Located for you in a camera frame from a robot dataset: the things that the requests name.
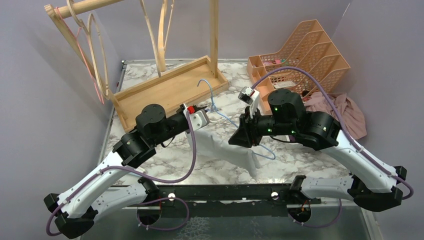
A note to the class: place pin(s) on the wooden clothes rack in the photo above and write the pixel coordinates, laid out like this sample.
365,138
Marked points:
174,88

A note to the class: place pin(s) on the blue wire hanger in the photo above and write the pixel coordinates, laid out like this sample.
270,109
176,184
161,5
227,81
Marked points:
214,108

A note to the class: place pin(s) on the wooden hanger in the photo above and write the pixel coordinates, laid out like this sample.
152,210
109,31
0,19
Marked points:
152,38
161,39
100,67

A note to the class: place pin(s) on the white skirt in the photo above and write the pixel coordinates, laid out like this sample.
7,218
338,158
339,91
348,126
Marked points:
210,145

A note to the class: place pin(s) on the pink skirt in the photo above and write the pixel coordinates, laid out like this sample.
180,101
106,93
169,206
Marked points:
351,114

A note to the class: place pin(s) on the wooden hanger left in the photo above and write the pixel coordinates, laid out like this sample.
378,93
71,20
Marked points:
100,67

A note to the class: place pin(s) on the wooden hanger middle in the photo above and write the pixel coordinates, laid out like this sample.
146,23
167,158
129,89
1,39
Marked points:
152,38

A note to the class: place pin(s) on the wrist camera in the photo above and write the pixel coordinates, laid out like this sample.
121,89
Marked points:
198,115
250,97

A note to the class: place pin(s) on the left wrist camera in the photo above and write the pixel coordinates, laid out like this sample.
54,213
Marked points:
198,115

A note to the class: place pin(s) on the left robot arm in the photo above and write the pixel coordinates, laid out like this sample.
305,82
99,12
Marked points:
116,182

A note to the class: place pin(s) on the pink wire hanger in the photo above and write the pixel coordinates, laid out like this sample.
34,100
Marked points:
84,59

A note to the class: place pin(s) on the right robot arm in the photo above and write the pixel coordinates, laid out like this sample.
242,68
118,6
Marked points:
370,185

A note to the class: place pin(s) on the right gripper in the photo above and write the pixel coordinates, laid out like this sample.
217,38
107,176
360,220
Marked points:
246,135

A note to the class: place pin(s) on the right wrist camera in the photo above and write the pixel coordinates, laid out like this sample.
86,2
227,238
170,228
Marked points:
250,97

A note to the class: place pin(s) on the wooden hanger right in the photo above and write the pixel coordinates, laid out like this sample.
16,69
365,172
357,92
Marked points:
161,39

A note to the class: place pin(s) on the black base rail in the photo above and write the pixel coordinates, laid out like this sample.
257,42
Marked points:
221,200

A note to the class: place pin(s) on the orange plastic desk organizer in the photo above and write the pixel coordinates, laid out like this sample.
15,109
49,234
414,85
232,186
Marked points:
309,48

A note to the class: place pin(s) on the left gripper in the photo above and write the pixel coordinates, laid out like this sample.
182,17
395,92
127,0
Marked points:
182,112

